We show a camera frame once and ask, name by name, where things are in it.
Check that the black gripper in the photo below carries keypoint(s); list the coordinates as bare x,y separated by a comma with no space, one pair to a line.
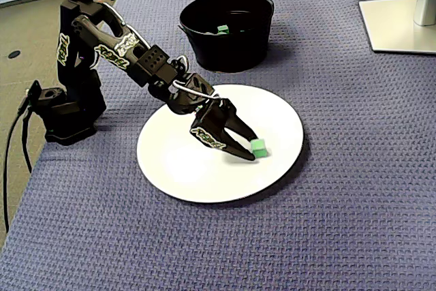
212,121

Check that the black robot arm with stickers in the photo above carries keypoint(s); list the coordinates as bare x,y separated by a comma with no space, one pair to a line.
81,100

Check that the white round plate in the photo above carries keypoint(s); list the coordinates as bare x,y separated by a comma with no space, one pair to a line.
204,182

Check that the green cube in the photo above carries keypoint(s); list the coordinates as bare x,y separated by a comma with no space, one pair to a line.
222,28
260,148

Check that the blue woven mat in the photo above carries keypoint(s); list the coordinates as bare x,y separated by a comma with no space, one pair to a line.
306,236

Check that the white monitor stand base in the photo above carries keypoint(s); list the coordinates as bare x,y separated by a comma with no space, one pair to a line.
391,25

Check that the black round floor cover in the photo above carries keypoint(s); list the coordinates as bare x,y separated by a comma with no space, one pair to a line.
14,54

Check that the black round bowl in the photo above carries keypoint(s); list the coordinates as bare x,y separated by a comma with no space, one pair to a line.
231,56

